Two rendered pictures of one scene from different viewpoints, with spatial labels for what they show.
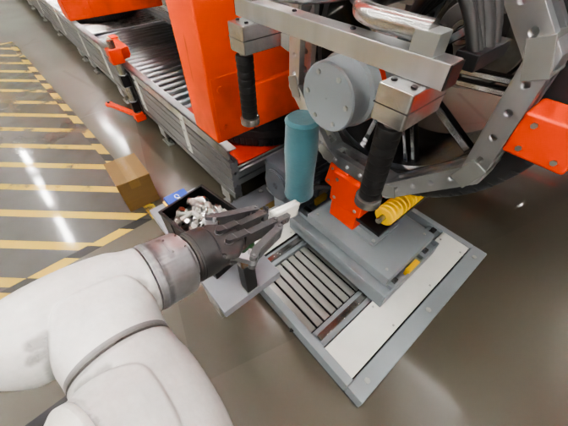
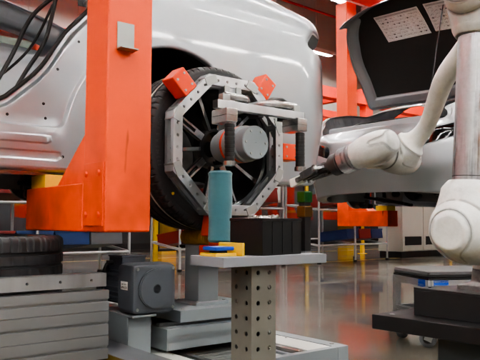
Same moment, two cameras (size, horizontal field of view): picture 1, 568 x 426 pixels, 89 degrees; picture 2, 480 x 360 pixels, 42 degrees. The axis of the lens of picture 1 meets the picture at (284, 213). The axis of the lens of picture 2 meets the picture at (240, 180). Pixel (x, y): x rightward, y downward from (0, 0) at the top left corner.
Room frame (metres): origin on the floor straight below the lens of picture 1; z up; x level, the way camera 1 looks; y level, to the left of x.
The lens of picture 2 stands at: (0.50, 2.23, 0.55)
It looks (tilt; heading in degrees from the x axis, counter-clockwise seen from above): 4 degrees up; 272
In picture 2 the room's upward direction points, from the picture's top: straight up
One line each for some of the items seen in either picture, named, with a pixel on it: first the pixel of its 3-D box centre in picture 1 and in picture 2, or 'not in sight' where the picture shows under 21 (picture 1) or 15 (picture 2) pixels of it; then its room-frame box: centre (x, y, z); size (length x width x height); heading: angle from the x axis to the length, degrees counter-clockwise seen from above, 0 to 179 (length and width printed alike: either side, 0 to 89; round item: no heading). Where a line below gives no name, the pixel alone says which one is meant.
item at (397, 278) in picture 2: not in sight; (448, 304); (-0.39, -0.77, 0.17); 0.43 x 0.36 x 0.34; 14
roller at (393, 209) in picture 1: (408, 196); not in sight; (0.60, -0.37, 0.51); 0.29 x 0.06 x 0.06; 130
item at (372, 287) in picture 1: (359, 234); (196, 326); (0.76, -0.32, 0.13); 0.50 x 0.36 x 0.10; 40
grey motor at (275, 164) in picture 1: (311, 176); (128, 301); (0.99, -0.12, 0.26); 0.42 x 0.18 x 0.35; 130
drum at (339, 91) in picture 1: (362, 83); (238, 145); (0.58, -0.16, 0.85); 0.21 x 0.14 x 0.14; 130
